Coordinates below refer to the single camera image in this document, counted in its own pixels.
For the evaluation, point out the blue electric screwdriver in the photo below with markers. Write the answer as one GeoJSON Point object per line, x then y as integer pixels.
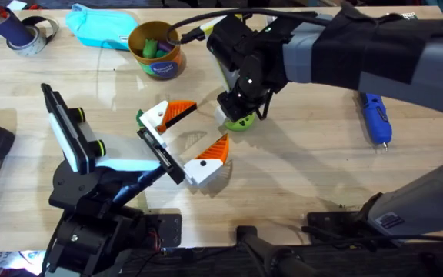
{"type": "Point", "coordinates": [375, 115]}

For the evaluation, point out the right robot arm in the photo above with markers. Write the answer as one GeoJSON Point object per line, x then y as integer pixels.
{"type": "Point", "coordinates": [398, 57]}

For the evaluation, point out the teal soft zip bag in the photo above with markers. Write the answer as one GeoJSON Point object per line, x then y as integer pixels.
{"type": "Point", "coordinates": [98, 27]}

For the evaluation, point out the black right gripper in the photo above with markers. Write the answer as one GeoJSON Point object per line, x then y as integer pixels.
{"type": "Point", "coordinates": [252, 57]}

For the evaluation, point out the green disc with holes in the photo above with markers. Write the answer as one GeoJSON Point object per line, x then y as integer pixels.
{"type": "Point", "coordinates": [244, 124]}

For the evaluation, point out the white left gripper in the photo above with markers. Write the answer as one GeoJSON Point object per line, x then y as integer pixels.
{"type": "Point", "coordinates": [129, 154]}

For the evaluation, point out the dark blue pen holder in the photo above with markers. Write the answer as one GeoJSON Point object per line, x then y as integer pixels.
{"type": "Point", "coordinates": [12, 27]}

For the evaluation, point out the grey tape roll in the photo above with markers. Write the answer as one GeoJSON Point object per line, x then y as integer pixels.
{"type": "Point", "coordinates": [33, 45]}

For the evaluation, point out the black camera stand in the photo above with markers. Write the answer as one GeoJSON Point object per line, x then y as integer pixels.
{"type": "Point", "coordinates": [267, 254]}

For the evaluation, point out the small green toy vegetable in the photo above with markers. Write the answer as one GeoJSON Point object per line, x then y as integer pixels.
{"type": "Point", "coordinates": [139, 117]}

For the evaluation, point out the orange tub with toys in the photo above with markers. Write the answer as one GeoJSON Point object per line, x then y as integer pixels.
{"type": "Point", "coordinates": [160, 63]}

